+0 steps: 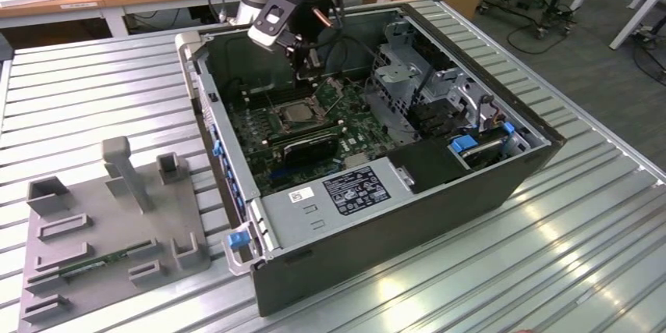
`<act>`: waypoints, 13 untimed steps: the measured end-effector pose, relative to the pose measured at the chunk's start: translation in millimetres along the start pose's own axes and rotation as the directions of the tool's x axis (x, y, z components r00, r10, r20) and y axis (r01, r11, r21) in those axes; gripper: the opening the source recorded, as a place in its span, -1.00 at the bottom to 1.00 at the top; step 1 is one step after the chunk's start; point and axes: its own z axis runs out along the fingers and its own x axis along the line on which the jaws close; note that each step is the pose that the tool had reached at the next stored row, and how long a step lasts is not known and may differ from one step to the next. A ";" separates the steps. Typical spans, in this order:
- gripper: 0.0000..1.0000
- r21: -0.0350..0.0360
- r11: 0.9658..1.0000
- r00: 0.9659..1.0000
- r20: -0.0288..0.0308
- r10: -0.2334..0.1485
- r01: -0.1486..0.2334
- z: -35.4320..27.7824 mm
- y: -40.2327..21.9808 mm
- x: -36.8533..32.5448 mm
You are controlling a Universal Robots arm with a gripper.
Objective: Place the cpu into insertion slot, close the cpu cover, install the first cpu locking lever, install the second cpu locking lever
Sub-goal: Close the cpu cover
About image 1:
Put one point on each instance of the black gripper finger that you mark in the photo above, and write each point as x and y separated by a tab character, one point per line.
314	62
299	60

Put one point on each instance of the silver CPU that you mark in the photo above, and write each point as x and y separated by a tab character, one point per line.
298	113

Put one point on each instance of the black RAM slot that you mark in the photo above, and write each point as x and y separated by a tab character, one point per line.
278	90
305	133
283	98

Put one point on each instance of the CPU socket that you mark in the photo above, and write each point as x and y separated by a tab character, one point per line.
283	124

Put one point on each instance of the blue expansion slot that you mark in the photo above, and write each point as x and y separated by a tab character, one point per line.
281	176

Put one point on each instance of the silver drive cage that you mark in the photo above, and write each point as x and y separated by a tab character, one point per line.
395	71

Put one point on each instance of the green motherboard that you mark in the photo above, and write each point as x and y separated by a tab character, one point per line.
359	130

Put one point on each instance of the black graphics card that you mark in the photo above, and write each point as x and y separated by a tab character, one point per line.
310	151

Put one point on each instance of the hard disk in blue carrier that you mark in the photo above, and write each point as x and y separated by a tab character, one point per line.
464	144

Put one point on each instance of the blue drive latch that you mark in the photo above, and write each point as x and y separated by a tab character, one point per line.
509	128

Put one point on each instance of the silver power supply unit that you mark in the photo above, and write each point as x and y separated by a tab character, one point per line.
297	224

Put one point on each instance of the blue case latch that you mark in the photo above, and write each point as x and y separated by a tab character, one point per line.
237	240

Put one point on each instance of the black PC case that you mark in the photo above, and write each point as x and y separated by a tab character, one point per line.
390	251

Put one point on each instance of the grey parts rack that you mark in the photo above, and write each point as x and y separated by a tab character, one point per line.
105	231

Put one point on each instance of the green RAM stick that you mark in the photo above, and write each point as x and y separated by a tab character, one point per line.
99	261

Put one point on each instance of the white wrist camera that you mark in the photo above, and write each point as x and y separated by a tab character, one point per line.
266	32

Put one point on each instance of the white table frame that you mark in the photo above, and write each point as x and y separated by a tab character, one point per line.
638	17

